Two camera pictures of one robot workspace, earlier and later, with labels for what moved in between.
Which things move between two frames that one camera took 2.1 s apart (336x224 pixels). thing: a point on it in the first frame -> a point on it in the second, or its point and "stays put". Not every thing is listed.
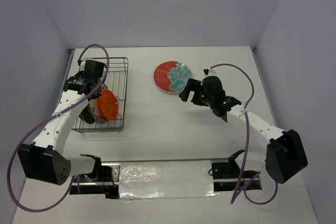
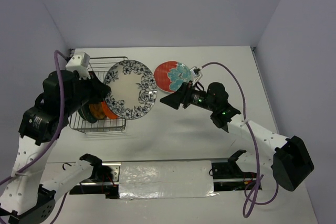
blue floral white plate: (93, 105) -> (133, 89)
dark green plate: (86, 116) stays put
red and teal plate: (171, 76) stays put
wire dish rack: (116, 82) stays put
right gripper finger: (195, 86) -> (175, 99)
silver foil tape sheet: (166, 179) stays put
